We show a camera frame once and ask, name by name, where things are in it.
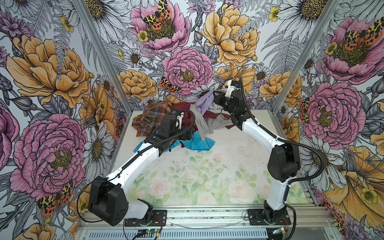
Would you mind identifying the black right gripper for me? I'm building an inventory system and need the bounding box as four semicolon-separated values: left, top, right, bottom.
213;90;237;115

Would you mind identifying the lavender cloth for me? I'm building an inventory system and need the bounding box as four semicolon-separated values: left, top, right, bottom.
194;91;215;115

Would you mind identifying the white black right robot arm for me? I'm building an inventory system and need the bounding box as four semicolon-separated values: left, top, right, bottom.
214;81;301;224

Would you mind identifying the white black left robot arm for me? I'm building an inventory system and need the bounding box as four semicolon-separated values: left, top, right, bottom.
88;111;193;226

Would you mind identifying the turquoise cloth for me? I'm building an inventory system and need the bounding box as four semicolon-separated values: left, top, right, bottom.
134;132;215;153

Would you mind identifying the grey cloth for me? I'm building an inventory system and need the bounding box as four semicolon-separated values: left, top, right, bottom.
189;105;233;142

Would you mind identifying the maroon cloth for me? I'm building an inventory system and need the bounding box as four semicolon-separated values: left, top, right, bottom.
173;102;234;134

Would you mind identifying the plaid brown red cloth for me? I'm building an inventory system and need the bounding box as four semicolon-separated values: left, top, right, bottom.
132;101;174;137

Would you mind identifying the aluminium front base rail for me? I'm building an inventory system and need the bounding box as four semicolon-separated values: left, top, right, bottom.
79;205;337;230

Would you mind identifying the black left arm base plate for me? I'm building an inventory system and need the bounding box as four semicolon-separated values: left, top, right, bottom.
124;210;168;227

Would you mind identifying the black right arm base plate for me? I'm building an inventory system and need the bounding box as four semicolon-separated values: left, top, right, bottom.
245;208;291;226

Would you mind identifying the aluminium right side rail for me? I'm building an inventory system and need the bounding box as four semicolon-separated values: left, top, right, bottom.
268;110;319;206

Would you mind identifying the white slotted cable duct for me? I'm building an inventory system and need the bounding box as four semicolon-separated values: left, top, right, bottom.
83;228;269;240

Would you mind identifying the aluminium right rear corner post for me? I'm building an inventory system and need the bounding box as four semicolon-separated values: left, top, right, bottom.
272;0;341;114

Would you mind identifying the aluminium corner post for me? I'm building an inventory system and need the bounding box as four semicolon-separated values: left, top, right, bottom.
272;0;341;114
74;1;134;116

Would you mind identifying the aluminium left rear corner post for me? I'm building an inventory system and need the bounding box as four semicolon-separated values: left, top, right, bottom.
74;1;134;116

